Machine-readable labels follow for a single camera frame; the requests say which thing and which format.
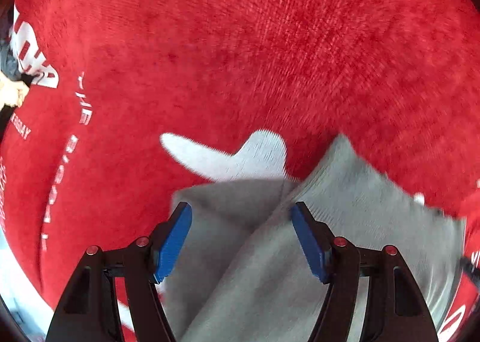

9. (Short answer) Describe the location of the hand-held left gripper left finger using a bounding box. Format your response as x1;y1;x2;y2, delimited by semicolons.
46;201;193;342

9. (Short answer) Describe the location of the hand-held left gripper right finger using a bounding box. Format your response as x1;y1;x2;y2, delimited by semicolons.
290;201;438;342

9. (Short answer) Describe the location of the grey sweater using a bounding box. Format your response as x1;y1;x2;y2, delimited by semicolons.
159;134;468;342

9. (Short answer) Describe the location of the red printed blanket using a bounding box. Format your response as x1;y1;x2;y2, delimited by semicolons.
0;0;480;342

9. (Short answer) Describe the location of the black cloth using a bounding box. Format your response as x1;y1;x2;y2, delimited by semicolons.
0;72;35;144

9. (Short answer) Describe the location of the cream cloth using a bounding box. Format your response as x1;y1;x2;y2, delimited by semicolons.
0;71;30;107

